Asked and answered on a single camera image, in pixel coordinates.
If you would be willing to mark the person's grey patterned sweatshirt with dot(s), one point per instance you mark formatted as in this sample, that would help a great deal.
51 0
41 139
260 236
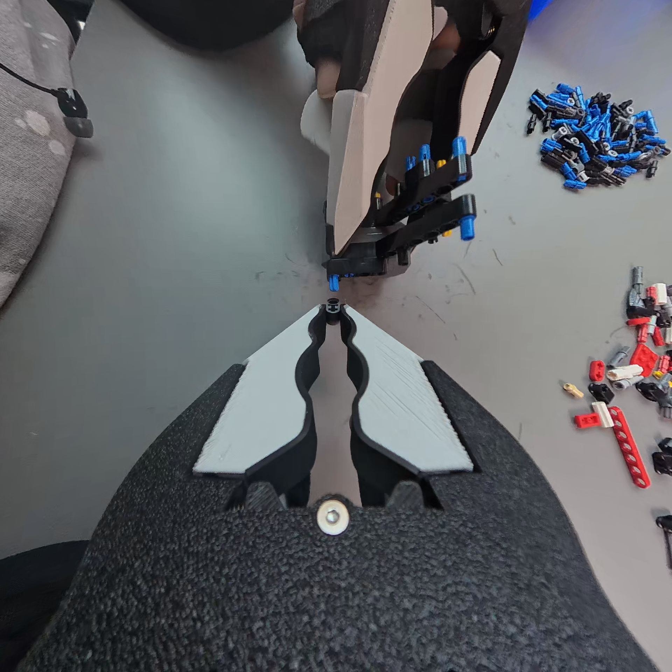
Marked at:
26 183

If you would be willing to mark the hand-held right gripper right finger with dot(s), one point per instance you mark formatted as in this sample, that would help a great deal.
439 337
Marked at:
409 414

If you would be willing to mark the pile of mixed toy bricks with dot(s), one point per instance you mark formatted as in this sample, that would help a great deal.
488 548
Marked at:
651 315

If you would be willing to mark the person's left hand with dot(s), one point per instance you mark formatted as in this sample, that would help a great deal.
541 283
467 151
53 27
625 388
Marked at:
325 81

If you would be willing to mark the long grey connector brick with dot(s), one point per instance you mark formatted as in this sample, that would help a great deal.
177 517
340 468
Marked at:
618 357

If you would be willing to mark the grey desk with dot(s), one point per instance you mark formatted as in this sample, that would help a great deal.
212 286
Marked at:
183 236

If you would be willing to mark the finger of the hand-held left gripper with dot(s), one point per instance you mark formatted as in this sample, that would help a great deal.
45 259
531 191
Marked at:
378 105
480 105

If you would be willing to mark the small red plate brick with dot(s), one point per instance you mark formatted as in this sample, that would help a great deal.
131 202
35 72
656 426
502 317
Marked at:
584 421

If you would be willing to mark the small white brick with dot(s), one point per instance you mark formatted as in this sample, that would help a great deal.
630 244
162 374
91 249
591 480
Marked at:
602 413

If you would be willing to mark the black chair armrest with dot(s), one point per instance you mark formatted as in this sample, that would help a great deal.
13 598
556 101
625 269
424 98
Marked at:
31 603

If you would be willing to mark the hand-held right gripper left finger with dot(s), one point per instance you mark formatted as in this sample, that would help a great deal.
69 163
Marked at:
252 414

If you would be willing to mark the pile of blue black pins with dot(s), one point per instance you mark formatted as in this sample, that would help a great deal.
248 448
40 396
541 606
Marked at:
593 141

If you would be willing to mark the black toy brick assembly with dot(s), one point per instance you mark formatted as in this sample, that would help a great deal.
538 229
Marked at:
446 207

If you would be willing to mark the long white connector brick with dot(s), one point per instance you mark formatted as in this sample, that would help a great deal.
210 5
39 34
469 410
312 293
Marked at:
624 372

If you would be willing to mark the black connector brick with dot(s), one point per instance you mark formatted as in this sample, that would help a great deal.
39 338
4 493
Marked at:
600 392
662 463
665 444

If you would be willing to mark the short red liftarm brick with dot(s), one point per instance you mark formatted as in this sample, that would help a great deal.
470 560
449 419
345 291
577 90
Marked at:
597 370

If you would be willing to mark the long red beam brick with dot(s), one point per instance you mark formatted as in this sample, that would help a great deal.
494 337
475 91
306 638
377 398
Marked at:
630 449

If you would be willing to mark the tan pin brick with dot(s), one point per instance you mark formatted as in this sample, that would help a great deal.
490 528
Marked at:
572 389

